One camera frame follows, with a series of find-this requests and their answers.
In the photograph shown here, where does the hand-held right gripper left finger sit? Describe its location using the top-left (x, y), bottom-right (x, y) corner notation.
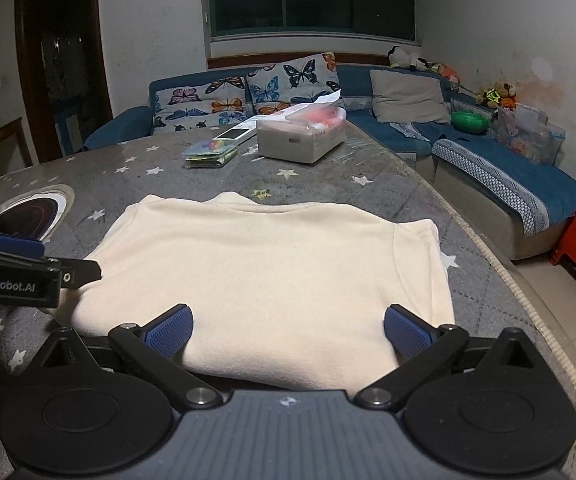
top-left (40, 304), bottom-right (224, 411)

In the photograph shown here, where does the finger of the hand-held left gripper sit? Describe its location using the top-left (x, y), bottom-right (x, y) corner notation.
top-left (0, 224), bottom-right (46, 261)
top-left (59, 258), bottom-right (103, 287)

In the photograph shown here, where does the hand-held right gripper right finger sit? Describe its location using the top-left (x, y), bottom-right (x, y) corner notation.
top-left (354, 304), bottom-right (536, 411)

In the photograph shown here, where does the cream sweater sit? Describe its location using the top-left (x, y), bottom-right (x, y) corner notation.
top-left (70, 191), bottom-right (456, 392)

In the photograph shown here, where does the round black cooktop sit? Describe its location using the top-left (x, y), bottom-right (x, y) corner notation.
top-left (0, 184), bottom-right (76, 243)

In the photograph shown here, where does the wooden side table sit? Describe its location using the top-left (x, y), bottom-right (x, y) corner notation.
top-left (0, 116), bottom-right (34, 191)

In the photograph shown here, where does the blue small chair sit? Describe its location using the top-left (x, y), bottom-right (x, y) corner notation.
top-left (53, 96), bottom-right (85, 157)

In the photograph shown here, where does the clear box of colourful bits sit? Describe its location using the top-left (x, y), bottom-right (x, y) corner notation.
top-left (184, 140), bottom-right (240, 169)

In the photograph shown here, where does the grey patterned sofa cover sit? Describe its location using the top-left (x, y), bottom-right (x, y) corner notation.
top-left (432, 138), bottom-right (551, 235)

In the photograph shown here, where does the grey star print tablecloth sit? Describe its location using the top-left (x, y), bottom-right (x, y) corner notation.
top-left (0, 122), bottom-right (576, 480)

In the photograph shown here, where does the butterfly print pillow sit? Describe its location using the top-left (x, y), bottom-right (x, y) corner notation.
top-left (152, 76), bottom-right (249, 135)
top-left (245, 52), bottom-right (343, 117)

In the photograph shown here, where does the white flat box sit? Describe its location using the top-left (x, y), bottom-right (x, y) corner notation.
top-left (212, 121), bottom-right (259, 147)

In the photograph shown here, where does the blue corner sofa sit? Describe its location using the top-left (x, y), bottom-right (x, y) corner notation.
top-left (83, 50), bottom-right (576, 261)

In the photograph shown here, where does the green bowl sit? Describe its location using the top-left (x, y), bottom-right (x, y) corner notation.
top-left (450, 110), bottom-right (489, 135)

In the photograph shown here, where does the brown framed doorway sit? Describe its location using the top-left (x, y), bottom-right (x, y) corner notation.
top-left (14, 0), bottom-right (114, 163)

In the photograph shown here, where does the clear storage box of toys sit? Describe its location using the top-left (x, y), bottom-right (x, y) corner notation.
top-left (495, 102), bottom-right (566, 166)

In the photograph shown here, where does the grey pillow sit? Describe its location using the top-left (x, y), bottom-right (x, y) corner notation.
top-left (369, 69), bottom-right (451, 125)

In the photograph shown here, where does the black white plush toy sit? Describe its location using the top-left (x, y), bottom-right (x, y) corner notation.
top-left (388, 46), bottom-right (434, 72)

